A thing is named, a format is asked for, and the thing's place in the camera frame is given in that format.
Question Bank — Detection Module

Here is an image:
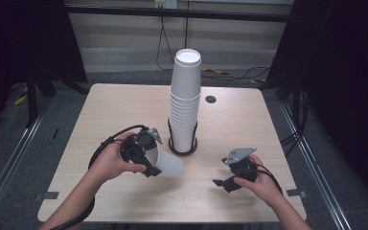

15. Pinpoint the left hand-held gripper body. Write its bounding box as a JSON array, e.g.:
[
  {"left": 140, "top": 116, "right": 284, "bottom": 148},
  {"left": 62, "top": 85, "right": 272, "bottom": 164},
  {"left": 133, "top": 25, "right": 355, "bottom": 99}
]
[{"left": 120, "top": 126, "right": 164, "bottom": 168}]

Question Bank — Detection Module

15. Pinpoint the black metal stand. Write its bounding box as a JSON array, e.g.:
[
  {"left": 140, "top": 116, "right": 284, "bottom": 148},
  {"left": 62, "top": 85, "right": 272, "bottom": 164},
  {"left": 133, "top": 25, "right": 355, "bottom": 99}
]
[{"left": 24, "top": 68, "right": 58, "bottom": 128}]

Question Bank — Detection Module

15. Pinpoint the metal floor rail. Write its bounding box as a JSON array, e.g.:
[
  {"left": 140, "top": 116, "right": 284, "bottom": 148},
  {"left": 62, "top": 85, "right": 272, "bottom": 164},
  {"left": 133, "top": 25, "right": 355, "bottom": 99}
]
[
  {"left": 0, "top": 102, "right": 51, "bottom": 226},
  {"left": 279, "top": 102, "right": 353, "bottom": 230}
]

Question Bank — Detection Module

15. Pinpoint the black horizontal bar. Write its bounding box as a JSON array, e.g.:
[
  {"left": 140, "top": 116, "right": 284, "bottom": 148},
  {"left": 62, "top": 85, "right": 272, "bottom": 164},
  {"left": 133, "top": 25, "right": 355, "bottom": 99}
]
[{"left": 64, "top": 4, "right": 294, "bottom": 24}]

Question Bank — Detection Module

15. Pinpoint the grey tape strip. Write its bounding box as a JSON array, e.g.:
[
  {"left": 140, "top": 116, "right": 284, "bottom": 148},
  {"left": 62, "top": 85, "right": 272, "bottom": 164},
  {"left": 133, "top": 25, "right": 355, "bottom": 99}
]
[
  {"left": 286, "top": 188, "right": 308, "bottom": 198},
  {"left": 42, "top": 191, "right": 60, "bottom": 201}
]

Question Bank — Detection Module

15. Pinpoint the black floor cable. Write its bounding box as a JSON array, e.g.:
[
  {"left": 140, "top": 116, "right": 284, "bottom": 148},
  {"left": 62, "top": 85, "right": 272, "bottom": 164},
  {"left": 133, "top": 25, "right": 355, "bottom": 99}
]
[{"left": 200, "top": 65, "right": 273, "bottom": 81}]

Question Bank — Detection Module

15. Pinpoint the black wire cup holder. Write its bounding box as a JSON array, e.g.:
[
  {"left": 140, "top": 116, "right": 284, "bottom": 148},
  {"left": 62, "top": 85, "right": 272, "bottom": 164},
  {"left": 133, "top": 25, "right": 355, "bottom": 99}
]
[{"left": 167, "top": 118, "right": 199, "bottom": 157}]

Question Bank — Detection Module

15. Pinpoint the yellow floor tape piece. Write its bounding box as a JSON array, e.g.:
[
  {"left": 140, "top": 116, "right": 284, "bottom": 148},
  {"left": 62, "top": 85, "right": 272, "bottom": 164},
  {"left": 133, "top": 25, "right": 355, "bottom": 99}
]
[
  {"left": 202, "top": 66, "right": 230, "bottom": 77},
  {"left": 13, "top": 87, "right": 29, "bottom": 106}
]

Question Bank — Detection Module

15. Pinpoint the stack of white paper cups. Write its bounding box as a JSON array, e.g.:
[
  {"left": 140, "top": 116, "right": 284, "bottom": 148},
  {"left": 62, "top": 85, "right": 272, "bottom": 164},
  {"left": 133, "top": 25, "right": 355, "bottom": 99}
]
[{"left": 168, "top": 48, "right": 202, "bottom": 153}]

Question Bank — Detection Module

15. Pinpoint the black curtain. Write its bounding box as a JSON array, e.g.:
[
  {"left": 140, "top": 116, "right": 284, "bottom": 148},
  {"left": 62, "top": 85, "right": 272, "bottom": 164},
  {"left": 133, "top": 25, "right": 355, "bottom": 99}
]
[
  {"left": 0, "top": 0, "right": 89, "bottom": 142},
  {"left": 264, "top": 0, "right": 368, "bottom": 205}
]

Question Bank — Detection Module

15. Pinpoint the black hanging cable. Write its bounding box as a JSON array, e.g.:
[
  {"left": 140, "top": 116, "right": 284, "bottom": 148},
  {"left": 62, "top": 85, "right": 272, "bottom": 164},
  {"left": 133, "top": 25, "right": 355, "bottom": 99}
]
[{"left": 155, "top": 14, "right": 174, "bottom": 72}]

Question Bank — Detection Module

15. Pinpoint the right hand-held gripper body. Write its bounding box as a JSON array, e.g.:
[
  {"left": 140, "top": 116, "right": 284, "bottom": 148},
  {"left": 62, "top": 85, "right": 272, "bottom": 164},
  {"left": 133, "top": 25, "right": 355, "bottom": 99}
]
[{"left": 221, "top": 147, "right": 264, "bottom": 184}]

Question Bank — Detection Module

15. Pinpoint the white power strip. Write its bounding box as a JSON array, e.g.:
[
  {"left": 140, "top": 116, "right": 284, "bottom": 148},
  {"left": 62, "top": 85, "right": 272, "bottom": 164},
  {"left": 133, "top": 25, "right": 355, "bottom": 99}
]
[{"left": 153, "top": 0, "right": 178, "bottom": 10}]

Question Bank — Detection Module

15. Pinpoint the person's right hand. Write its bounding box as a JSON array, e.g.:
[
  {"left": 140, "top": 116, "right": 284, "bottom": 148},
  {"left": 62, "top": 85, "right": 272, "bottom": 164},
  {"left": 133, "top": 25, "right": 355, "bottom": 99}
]
[{"left": 233, "top": 154, "right": 284, "bottom": 206}]

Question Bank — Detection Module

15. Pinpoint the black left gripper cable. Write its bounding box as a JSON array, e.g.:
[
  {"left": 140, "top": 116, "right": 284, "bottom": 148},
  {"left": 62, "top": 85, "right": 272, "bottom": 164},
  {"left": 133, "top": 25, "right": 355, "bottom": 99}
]
[{"left": 48, "top": 124, "right": 150, "bottom": 230}]

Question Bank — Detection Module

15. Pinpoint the single white paper cup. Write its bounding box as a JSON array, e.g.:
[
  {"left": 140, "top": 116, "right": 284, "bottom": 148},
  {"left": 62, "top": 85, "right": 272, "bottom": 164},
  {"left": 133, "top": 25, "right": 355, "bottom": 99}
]
[{"left": 144, "top": 146, "right": 186, "bottom": 178}]

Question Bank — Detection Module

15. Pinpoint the black cable bundle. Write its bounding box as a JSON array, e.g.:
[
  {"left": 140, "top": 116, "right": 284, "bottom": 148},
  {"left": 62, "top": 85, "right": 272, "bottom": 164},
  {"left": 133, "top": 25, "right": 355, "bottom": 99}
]
[{"left": 279, "top": 91, "right": 311, "bottom": 157}]

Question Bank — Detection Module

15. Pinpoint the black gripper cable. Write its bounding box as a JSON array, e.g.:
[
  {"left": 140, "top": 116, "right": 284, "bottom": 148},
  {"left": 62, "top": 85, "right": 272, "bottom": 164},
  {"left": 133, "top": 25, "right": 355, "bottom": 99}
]
[
  {"left": 48, "top": 124, "right": 150, "bottom": 230},
  {"left": 254, "top": 168, "right": 284, "bottom": 195}
]

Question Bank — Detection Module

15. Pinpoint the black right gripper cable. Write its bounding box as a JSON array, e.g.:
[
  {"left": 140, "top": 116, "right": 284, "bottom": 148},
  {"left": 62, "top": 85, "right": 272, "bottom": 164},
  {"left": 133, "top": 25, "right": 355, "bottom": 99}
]
[{"left": 254, "top": 168, "right": 284, "bottom": 195}]

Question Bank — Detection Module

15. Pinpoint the person's left hand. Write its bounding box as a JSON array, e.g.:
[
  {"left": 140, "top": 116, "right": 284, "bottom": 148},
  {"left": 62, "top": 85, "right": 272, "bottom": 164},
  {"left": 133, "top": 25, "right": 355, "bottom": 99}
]
[{"left": 87, "top": 131, "right": 148, "bottom": 185}]

